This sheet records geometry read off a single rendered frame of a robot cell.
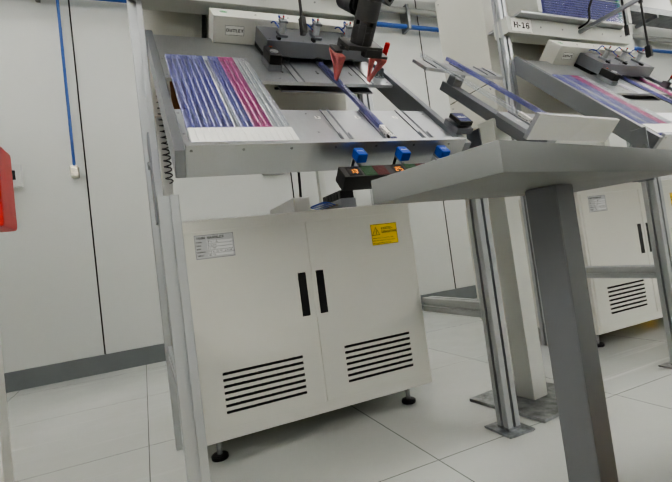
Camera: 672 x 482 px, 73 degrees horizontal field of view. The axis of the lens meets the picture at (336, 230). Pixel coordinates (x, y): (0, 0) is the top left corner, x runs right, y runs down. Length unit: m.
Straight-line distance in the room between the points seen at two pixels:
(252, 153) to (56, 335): 2.12
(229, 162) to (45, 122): 2.15
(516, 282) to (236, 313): 0.78
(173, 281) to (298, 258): 0.46
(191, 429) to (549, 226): 0.73
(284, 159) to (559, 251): 0.55
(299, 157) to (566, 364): 0.63
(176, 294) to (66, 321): 2.00
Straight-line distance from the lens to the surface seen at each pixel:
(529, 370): 1.44
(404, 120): 1.23
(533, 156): 0.62
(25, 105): 3.05
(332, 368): 1.31
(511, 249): 1.38
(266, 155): 0.94
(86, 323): 2.86
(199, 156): 0.92
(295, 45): 1.47
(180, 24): 1.74
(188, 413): 0.93
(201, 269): 1.20
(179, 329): 0.90
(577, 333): 0.86
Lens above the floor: 0.49
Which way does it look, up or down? 3 degrees up
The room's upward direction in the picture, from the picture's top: 7 degrees counter-clockwise
